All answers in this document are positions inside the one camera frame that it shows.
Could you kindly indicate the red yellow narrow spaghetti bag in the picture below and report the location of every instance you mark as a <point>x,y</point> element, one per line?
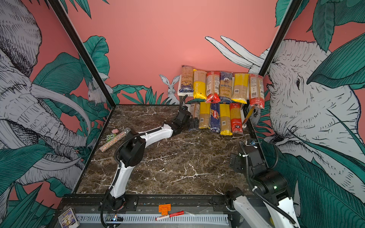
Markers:
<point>236,121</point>

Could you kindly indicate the green number toy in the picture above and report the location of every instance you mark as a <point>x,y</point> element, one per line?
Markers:
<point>110,137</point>

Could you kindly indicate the card box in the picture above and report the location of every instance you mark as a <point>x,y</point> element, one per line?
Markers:
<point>68,219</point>

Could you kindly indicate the clear blue-end spaghetti bag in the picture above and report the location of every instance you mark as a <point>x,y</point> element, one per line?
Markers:
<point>194,121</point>

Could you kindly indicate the plain yellow spaghetti bag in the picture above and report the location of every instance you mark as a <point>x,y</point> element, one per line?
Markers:
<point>225,119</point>

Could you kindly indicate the yellow-top spaghetti bag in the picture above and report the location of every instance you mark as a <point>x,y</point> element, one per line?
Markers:
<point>240,88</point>

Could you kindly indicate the yellow-end spaghetti bag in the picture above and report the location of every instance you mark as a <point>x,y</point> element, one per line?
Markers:
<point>199,84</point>

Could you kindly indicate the blue-bottom spaghetti bag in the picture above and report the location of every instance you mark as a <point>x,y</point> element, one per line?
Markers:
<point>187,79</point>

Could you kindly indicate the blue portrait spaghetti bag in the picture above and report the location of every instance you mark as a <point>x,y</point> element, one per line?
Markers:
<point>225,89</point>

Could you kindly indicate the red double spaghetti bag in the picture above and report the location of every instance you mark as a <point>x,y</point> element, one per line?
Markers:
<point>257,98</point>

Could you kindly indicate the white perforated cable tray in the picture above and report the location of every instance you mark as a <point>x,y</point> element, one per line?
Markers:
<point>215,219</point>

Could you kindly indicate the blue Barilla spaghetti box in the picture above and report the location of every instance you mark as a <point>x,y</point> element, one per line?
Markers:
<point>215,117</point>

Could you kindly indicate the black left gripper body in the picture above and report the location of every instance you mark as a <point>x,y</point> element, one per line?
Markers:
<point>187,125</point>

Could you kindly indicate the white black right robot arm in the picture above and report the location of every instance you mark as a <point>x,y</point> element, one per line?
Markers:
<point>266,184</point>

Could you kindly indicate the orange plastic block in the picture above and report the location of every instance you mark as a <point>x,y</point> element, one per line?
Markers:
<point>164,209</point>

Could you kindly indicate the glitter silver microphone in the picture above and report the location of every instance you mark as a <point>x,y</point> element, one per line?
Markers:
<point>118,137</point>

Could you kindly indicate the red white marker pen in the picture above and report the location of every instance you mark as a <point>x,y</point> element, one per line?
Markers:
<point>170,215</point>

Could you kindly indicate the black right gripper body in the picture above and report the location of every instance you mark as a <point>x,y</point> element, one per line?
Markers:
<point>237,165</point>

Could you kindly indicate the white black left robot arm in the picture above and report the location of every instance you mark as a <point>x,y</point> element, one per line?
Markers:
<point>130,153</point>

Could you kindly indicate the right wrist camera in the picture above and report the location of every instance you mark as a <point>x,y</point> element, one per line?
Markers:
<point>252,142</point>

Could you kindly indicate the white two-tier shelf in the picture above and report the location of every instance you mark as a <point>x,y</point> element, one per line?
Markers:
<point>254,118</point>

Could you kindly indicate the yellow label spaghetti bag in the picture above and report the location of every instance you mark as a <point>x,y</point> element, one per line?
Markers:
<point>204,116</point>

